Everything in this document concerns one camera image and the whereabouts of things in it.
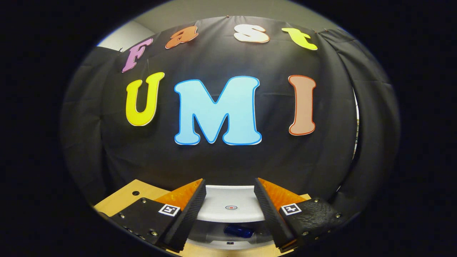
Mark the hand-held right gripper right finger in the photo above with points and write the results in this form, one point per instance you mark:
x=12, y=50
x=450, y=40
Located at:
x=269, y=214

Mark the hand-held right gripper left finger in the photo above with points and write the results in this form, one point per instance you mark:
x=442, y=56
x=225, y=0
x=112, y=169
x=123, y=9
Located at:
x=187, y=214

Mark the blue pop can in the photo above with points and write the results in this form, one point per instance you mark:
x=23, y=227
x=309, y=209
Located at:
x=238, y=231

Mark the grey desktop garbage bin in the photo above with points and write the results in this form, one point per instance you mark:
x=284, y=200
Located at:
x=232, y=200

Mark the wooden desktop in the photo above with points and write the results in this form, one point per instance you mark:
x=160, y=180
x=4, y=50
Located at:
x=121, y=198

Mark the black backdrop cloth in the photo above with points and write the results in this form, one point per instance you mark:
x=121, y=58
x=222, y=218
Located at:
x=160, y=160

